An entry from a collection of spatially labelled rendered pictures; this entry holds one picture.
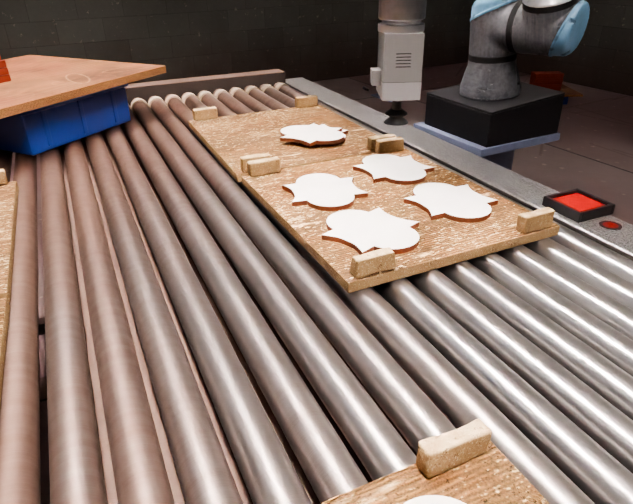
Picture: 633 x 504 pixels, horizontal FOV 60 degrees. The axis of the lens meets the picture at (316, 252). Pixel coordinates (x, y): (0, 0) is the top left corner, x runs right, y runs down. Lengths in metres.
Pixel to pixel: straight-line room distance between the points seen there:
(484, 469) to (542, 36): 1.08
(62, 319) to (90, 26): 5.12
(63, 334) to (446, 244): 0.49
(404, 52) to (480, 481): 0.66
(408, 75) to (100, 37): 4.96
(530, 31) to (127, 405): 1.16
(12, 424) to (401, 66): 0.72
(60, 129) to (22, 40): 4.37
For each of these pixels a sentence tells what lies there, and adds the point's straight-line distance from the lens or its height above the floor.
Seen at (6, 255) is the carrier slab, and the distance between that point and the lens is 0.85.
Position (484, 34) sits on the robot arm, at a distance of 1.45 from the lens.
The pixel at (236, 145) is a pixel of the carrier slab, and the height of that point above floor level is 0.94.
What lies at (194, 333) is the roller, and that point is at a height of 0.91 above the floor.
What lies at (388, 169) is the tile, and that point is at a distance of 1.00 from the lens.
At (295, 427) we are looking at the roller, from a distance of 0.52.
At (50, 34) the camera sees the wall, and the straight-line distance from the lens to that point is 5.71.
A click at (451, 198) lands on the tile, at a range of 0.89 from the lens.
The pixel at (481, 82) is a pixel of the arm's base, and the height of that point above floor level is 1.00.
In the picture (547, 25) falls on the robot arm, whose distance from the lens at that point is 1.38.
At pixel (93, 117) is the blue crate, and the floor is 0.96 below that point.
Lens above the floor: 1.29
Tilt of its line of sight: 29 degrees down
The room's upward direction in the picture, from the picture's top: 1 degrees counter-clockwise
